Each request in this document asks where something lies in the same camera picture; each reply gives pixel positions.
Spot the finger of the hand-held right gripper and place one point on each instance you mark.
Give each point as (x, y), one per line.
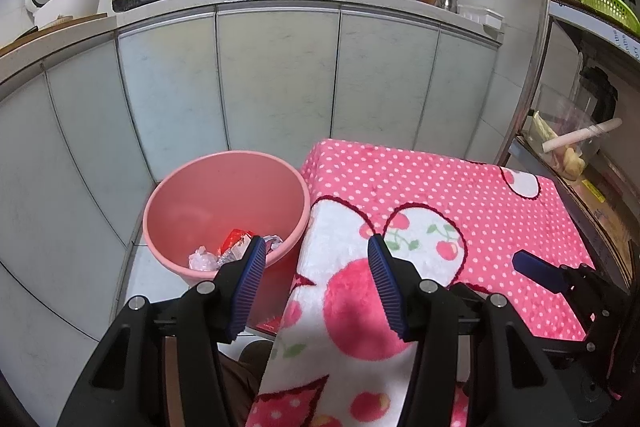
(537, 269)

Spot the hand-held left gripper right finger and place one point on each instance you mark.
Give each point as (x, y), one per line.
(387, 292)

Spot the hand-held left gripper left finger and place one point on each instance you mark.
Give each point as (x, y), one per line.
(247, 287)

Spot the red snack wrapper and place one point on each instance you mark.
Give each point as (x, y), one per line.
(235, 241)

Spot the clear plastic bag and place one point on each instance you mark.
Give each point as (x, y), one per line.
(202, 259)

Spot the pink plastic bucket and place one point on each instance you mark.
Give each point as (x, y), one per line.
(210, 197)

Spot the person's brown trouser leg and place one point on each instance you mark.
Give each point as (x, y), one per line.
(240, 387)

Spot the pink polka dot blanket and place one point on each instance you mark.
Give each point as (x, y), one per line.
(450, 207)

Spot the clear plastic container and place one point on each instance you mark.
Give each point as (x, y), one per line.
(555, 117)

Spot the black appliance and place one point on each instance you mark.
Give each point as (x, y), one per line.
(597, 89)

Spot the white kitchen cabinet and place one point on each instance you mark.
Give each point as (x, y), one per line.
(275, 72)

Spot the metal shelf rack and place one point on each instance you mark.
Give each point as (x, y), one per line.
(542, 32)

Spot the white plastic tray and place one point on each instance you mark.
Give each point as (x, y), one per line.
(481, 17)

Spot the green plastic basket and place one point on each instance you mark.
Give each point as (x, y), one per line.
(607, 9)

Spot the steel cup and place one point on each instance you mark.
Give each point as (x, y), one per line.
(447, 1)

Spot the wooden cutting board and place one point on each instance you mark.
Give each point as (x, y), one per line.
(50, 32)

